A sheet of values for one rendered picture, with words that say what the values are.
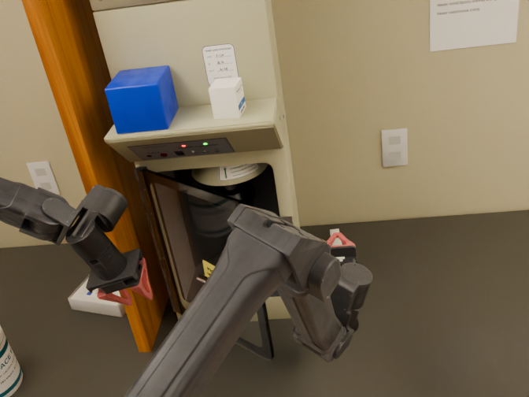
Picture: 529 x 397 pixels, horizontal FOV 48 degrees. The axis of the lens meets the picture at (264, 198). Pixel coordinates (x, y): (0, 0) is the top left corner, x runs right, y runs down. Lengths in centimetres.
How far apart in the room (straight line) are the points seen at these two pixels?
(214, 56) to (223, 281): 66
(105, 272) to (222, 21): 50
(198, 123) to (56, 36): 29
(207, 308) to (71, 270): 131
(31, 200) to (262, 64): 48
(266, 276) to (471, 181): 129
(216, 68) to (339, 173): 69
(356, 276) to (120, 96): 52
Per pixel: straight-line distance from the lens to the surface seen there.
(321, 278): 64
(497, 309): 151
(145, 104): 111
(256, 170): 131
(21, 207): 105
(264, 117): 109
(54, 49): 115
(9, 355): 151
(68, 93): 117
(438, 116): 170
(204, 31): 115
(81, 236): 105
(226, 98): 110
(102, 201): 109
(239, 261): 58
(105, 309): 163
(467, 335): 144
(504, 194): 186
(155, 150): 119
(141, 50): 119
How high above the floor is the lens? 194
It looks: 31 degrees down
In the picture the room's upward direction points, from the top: 9 degrees counter-clockwise
